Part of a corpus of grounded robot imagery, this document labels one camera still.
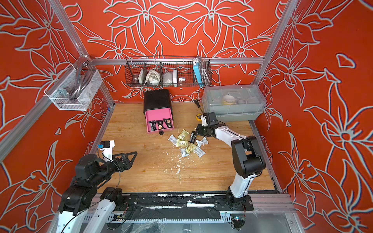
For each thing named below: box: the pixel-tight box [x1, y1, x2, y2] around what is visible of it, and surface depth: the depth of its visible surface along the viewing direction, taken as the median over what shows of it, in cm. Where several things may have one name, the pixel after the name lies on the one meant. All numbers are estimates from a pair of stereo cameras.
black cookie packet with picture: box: [156, 119, 165, 130], surface depth 93 cm
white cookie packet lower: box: [193, 147, 206, 158], surface depth 92 cm
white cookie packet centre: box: [180, 148, 190, 158], surface depth 91 cm
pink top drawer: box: [144, 107, 175, 134], surface depth 95 cm
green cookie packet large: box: [176, 138, 189, 149], surface depth 96 cm
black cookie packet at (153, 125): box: [148, 120, 158, 132], surface depth 93 cm
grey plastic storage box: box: [201, 84, 267, 122], surface depth 100 cm
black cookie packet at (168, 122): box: [163, 117, 172, 129], surface depth 94 cm
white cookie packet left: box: [167, 133, 178, 146], surface depth 98 cm
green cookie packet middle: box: [177, 129, 190, 140], surface depth 100 cm
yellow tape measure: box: [195, 113, 203, 122], surface depth 111 cm
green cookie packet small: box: [185, 142, 198, 154], surface depth 92 cm
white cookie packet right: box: [195, 136, 209, 148], surface depth 97 cm
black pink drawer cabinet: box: [143, 89, 174, 123], surface depth 96 cm
